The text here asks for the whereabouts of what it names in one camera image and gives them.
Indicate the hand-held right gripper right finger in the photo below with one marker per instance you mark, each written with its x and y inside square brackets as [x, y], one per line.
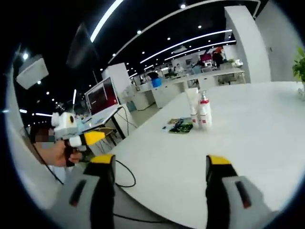
[216, 190]

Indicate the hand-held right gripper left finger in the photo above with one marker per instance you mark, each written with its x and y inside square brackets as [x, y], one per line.
[102, 190]

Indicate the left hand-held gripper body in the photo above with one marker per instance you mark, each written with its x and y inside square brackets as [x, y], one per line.
[64, 124]

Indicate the golden foil packet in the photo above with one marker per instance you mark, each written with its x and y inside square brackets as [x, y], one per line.
[172, 121]

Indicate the white pump bottle red collar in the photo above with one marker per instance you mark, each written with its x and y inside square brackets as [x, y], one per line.
[205, 102]

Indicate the white skincare tube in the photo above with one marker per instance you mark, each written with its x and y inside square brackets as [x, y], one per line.
[193, 100]

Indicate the person's left hand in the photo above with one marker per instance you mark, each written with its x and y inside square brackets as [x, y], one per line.
[58, 156]

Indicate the black laptop stand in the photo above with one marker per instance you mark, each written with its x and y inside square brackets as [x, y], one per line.
[118, 126]

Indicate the white laptop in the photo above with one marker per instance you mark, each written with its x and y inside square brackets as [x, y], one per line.
[102, 97]

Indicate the blue water jug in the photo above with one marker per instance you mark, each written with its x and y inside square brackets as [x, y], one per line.
[131, 106]

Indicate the white ceiling unit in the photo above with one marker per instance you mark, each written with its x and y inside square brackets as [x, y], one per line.
[32, 71]

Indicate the person's arm, white sleeve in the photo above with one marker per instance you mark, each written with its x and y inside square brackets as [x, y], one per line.
[31, 181]

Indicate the green snack packet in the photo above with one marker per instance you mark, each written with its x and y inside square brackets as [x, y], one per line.
[181, 128]

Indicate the blue box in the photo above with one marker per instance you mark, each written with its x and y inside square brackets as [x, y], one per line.
[156, 83]

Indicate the white office counter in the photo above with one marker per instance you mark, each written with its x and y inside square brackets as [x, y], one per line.
[166, 95]

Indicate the red display screen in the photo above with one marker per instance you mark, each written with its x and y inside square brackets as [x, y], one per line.
[206, 58]

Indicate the green potted plant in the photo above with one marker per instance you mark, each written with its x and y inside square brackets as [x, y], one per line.
[300, 64]

